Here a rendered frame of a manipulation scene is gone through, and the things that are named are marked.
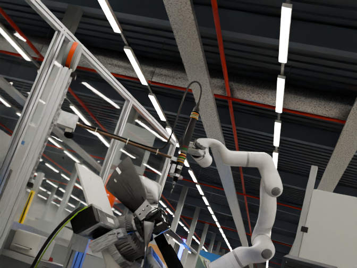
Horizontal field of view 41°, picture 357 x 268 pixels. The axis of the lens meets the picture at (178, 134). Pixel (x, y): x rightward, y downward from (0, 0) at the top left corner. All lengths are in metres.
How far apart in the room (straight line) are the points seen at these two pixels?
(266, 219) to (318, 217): 1.25
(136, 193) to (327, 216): 2.19
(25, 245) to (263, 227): 1.37
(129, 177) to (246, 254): 1.04
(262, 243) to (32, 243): 1.31
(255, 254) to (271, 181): 0.46
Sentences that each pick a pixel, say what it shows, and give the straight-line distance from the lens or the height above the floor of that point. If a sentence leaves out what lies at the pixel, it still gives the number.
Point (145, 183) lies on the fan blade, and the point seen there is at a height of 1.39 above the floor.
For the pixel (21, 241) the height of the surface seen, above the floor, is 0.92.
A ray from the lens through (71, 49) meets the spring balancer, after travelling 2.57.
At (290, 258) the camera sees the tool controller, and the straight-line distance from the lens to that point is 2.59.
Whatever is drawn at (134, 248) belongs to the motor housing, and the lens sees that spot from 2.37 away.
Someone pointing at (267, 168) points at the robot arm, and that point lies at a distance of 2.85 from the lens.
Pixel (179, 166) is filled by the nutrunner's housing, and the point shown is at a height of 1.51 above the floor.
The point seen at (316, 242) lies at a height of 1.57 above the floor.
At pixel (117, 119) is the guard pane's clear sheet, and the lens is 3.29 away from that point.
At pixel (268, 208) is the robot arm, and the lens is 2.94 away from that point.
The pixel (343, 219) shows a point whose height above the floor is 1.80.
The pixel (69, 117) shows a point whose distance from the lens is 2.50.
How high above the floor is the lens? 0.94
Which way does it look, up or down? 17 degrees up
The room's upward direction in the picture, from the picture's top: 17 degrees clockwise
